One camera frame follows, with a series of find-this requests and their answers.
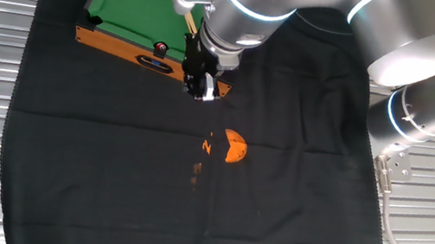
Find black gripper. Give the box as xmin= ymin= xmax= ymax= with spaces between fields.
xmin=177 ymin=32 xmax=230 ymax=105

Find mini green pool table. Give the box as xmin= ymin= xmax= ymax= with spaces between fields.
xmin=68 ymin=0 xmax=247 ymax=99

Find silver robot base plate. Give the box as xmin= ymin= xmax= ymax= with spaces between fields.
xmin=370 ymin=140 xmax=418 ymax=187

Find black cloth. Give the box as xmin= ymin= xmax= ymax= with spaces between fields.
xmin=0 ymin=0 xmax=434 ymax=244

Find wooden pool cue black butt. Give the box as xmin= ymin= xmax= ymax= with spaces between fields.
xmin=182 ymin=10 xmax=202 ymax=35

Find red pool ball white spot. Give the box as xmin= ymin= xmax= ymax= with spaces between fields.
xmin=153 ymin=41 xmax=169 ymax=55

